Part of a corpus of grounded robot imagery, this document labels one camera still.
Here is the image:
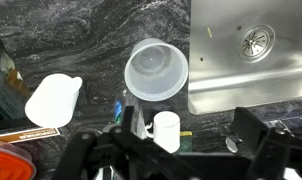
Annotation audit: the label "stainless steel sink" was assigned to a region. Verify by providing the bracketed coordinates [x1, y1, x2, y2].
[188, 0, 302, 115]

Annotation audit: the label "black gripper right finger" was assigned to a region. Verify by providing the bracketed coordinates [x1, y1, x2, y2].
[231, 107, 302, 180]

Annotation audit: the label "white mug near bottle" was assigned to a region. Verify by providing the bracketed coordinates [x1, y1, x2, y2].
[145, 111, 180, 153]

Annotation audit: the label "dark coffee bag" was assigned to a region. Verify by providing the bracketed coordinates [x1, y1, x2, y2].
[0, 38, 60, 143]

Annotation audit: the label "clear plastic water bottle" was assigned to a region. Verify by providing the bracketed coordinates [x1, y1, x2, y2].
[114, 89, 147, 139]

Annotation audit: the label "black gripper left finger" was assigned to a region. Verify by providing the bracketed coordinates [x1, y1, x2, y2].
[52, 107, 198, 180]

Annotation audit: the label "yellow green sponge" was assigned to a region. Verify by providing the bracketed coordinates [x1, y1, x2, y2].
[179, 131, 193, 152]

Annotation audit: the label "white mug lying sideways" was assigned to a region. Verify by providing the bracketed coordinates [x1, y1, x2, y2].
[25, 73, 83, 128]

